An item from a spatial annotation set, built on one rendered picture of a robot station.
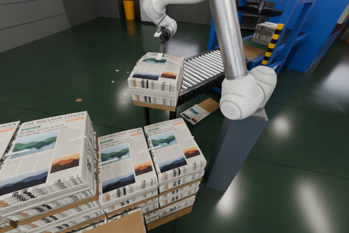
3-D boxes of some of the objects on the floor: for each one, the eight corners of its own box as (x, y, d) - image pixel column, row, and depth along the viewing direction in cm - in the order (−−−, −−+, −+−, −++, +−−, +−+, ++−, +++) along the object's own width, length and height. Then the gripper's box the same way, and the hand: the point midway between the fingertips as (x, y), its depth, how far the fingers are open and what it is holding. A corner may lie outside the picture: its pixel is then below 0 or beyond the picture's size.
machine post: (223, 78, 328) (248, -16, 230) (219, 76, 333) (243, -16, 235) (225, 77, 333) (251, -16, 235) (222, 75, 338) (246, -16, 240)
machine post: (245, 113, 247) (300, -8, 149) (240, 110, 252) (291, -9, 154) (249, 111, 252) (304, -8, 154) (243, 108, 257) (294, -9, 159)
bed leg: (147, 127, 216) (143, 85, 173) (144, 124, 220) (140, 82, 176) (150, 125, 219) (147, 83, 176) (148, 123, 223) (144, 81, 180)
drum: (137, 17, 695) (135, -2, 650) (133, 20, 660) (131, 0, 615) (128, 16, 702) (125, -3, 656) (122, 19, 667) (120, -1, 621)
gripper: (171, 14, 101) (162, 26, 86) (171, 52, 118) (164, 67, 103) (159, 14, 102) (148, 25, 87) (161, 51, 119) (152, 66, 104)
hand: (157, 46), depth 96 cm, fingers open, 14 cm apart
